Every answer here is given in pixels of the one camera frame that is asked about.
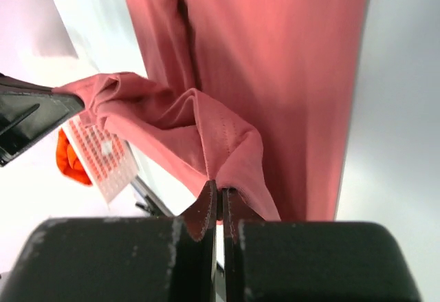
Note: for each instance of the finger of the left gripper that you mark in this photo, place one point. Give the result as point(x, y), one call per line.
point(29, 112)

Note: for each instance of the salmon pink t shirt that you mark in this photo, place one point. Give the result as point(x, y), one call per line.
point(253, 94)

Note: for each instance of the white plastic basket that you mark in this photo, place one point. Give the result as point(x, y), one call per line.
point(107, 159)

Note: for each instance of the orange t shirt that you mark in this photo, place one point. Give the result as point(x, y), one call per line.
point(68, 162)

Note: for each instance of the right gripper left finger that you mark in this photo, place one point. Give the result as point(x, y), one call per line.
point(121, 258)

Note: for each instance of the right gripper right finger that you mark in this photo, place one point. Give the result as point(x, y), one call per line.
point(310, 261)

